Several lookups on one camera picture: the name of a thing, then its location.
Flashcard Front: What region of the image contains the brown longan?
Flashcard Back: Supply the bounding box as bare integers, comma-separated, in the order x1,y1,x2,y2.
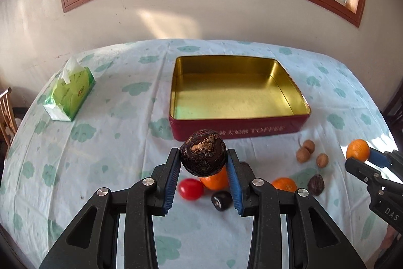
296,147,311,163
316,153,329,169
303,139,316,154

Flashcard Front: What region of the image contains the brown longan behind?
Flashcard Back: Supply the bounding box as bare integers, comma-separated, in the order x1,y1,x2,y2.
303,139,316,154

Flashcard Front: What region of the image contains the green tissue box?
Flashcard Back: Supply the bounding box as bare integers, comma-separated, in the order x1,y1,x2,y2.
42,57,96,122

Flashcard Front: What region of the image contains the wooden chair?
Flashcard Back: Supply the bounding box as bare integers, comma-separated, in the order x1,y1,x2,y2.
0,87,18,148

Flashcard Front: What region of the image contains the brown longan right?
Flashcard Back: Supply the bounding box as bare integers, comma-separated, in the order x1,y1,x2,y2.
316,153,329,169

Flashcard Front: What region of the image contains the red cherry tomato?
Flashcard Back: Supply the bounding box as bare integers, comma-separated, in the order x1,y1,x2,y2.
178,178,204,201

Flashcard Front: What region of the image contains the large wrinkled dark date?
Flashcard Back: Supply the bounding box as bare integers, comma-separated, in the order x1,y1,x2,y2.
180,130,227,177

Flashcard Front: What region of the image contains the brown longan left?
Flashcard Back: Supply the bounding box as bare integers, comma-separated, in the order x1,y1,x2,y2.
296,147,311,163

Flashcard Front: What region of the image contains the small dark date right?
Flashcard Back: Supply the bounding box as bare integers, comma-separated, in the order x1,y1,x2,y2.
307,174,325,196

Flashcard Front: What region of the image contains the orange mandarin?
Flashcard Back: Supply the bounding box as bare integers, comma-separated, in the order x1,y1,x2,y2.
346,139,370,162
271,177,298,193
199,167,229,191

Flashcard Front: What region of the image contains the red gold toffee tin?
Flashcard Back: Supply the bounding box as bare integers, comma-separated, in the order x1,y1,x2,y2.
170,55,312,141

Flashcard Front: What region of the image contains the shiny black plum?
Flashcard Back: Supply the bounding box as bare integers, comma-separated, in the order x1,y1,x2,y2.
210,191,233,212

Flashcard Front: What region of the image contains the wrinkled dark date top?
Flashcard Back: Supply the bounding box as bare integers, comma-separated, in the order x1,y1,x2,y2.
241,162,253,175

